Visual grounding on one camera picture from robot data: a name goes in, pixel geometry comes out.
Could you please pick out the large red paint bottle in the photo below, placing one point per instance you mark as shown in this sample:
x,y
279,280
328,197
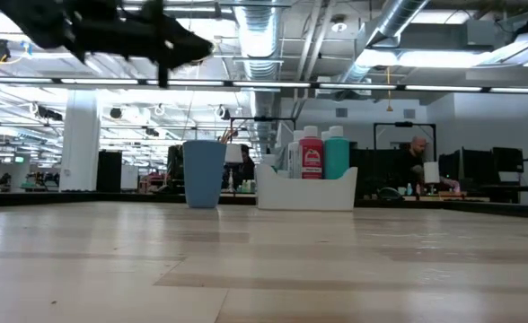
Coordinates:
x,y
311,157

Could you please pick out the silver ventilation duct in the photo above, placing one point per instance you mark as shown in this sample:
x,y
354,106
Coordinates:
x,y
259,40
401,13

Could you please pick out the blue plastic cup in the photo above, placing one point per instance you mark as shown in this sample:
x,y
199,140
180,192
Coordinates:
x,y
203,175

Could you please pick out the person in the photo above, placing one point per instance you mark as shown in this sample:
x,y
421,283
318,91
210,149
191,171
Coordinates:
x,y
410,168
246,170

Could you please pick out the white lampshade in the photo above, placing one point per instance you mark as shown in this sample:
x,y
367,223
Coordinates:
x,y
233,153

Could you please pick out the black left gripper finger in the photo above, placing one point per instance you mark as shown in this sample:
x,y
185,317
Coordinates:
x,y
174,42

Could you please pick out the large teal paint bottle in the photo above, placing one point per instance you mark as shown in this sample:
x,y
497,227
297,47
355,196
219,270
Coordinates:
x,y
337,157

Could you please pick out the black aluminium table frame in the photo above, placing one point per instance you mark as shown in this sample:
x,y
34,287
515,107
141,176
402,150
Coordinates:
x,y
111,197

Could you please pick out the tall black cabinet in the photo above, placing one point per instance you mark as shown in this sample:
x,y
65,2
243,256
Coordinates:
x,y
109,172

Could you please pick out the black monitor bank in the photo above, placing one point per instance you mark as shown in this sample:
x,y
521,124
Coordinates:
x,y
508,159

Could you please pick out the black robot station frame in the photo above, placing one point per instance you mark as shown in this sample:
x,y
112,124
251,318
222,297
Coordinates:
x,y
403,124

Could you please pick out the long ceiling light bar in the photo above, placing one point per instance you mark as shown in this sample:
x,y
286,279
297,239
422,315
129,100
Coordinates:
x,y
102,81

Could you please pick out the white plastic bin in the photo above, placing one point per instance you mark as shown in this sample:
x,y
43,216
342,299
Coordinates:
x,y
306,195

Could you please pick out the large white paint bottle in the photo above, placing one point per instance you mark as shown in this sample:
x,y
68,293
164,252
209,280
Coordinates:
x,y
293,157

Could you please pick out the white building column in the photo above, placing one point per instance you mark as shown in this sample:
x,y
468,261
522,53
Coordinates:
x,y
80,143

